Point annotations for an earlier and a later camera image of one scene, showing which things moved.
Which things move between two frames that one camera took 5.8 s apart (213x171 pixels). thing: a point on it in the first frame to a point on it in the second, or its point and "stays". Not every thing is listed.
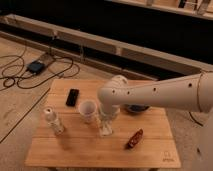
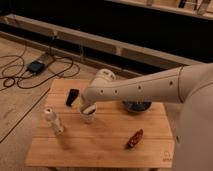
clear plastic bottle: x=52 y=121 stays
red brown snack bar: x=134 y=140 stays
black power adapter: x=35 y=66 stays
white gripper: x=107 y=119 to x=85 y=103
